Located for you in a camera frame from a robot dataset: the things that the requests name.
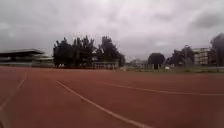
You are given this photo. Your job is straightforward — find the group of tall dark trees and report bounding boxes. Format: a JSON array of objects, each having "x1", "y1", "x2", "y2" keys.
[{"x1": 52, "y1": 34, "x2": 126, "y2": 70}]

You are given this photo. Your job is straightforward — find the round dark tree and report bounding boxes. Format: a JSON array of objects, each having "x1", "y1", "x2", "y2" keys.
[{"x1": 147, "y1": 52, "x2": 166, "y2": 71}]

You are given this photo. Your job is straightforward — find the pale multi-storey building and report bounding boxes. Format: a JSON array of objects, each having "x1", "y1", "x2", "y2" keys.
[{"x1": 192, "y1": 47, "x2": 213, "y2": 66}]

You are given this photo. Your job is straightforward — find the grandstand building with roof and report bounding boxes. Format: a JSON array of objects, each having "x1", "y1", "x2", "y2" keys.
[{"x1": 0, "y1": 48, "x2": 54, "y2": 68}]

